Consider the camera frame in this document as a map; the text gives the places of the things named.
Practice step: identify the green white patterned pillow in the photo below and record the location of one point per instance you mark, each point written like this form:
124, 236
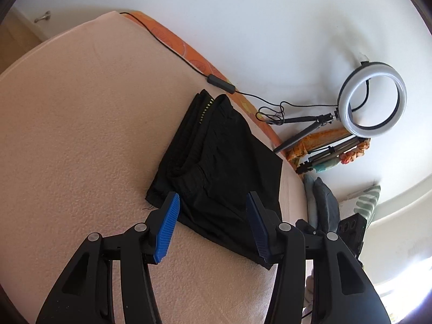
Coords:
366, 202

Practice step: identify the orange floral bed sheet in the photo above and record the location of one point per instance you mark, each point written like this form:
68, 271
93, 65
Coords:
200, 64

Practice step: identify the folded black tripod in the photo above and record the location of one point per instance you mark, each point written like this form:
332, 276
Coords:
343, 153

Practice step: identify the black sport pants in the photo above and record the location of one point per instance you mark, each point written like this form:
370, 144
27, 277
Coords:
212, 163

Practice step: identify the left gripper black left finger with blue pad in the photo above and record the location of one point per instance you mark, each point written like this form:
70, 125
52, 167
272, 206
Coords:
83, 293

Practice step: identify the orange floral fabric bundle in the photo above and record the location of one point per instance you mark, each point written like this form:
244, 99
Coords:
303, 149

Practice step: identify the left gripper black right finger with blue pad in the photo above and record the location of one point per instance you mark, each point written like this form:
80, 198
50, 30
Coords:
342, 292

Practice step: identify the folded dark grey garment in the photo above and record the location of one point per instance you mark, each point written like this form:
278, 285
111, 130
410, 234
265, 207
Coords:
322, 206

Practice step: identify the black tripod stand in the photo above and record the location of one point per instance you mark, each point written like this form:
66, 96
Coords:
316, 123

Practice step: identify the metal door stopper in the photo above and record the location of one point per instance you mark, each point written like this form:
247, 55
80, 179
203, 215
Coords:
45, 17

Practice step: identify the white ring light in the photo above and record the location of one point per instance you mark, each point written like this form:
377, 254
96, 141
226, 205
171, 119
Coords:
371, 100

